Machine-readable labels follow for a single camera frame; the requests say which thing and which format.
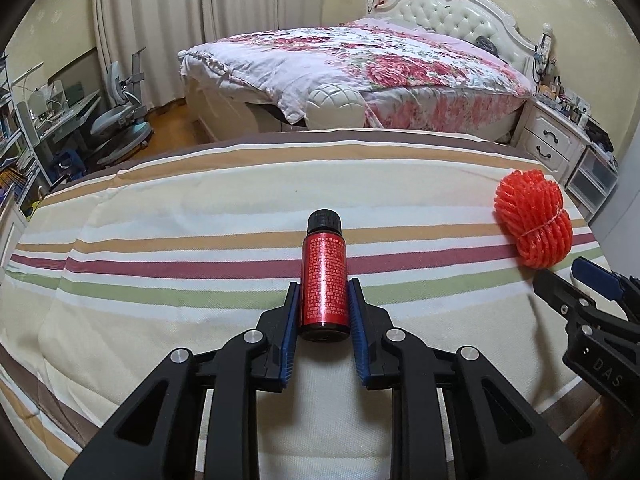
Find clear plastic drawer unit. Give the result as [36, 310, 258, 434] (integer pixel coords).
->
[565, 147, 620, 211]

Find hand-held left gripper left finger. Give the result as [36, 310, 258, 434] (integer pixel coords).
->
[64, 281, 302, 480]

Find grey study desk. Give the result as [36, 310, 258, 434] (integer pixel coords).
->
[15, 80, 104, 161]

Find red bottle with black cap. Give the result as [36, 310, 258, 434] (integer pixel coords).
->
[298, 208, 348, 343]

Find pile of nightstand clutter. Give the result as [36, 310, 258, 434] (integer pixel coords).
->
[535, 77, 596, 126]

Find grey desk chair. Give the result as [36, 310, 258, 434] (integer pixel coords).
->
[90, 47, 154, 166]

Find white nightstand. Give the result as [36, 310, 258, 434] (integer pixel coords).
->
[517, 97, 593, 186]

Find white upholstered bed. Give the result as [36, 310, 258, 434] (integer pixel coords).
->
[178, 0, 553, 146]

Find striped tablecloth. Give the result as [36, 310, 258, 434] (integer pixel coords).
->
[0, 130, 608, 480]

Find beige curtains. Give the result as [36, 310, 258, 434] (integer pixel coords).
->
[92, 0, 326, 111]

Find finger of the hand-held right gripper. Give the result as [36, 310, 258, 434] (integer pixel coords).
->
[532, 270, 640, 346]
[572, 257, 640, 328]

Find black pouch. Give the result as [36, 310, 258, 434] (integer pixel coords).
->
[585, 117, 619, 154]

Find floral pink blanket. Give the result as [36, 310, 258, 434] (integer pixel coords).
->
[180, 16, 536, 131]

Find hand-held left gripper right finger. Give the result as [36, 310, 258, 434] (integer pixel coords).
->
[349, 278, 590, 480]

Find large red foam fruit net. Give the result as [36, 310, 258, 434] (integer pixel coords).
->
[494, 169, 573, 269]

